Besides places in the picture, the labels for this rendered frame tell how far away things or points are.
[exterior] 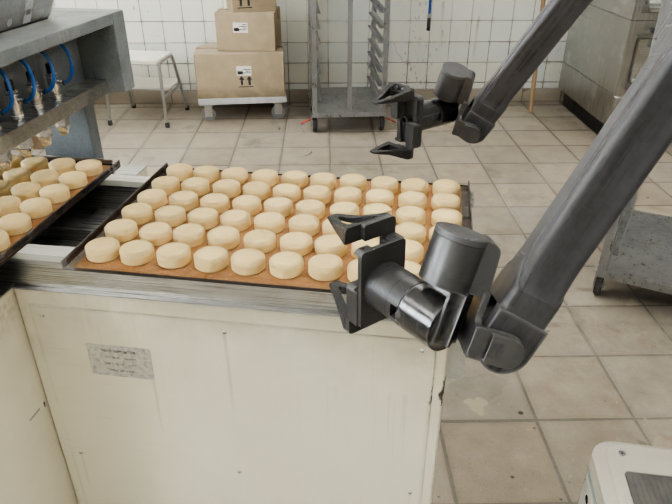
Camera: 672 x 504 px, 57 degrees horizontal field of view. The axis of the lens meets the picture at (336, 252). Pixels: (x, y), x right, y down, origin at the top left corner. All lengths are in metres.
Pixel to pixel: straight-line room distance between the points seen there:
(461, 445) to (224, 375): 1.03
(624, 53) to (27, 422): 3.77
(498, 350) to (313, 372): 0.42
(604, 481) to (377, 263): 1.02
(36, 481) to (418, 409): 0.69
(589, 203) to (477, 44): 4.39
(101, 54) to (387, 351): 0.86
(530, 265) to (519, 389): 1.51
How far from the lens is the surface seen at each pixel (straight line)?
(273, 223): 1.01
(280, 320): 0.95
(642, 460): 1.66
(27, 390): 1.20
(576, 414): 2.11
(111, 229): 1.05
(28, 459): 1.25
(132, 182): 1.28
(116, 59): 1.42
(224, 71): 4.47
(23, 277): 1.11
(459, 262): 0.63
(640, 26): 4.25
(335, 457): 1.13
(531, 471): 1.91
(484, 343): 0.65
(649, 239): 2.89
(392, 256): 0.71
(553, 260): 0.66
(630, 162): 0.66
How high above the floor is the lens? 1.38
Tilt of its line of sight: 30 degrees down
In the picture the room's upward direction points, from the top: straight up
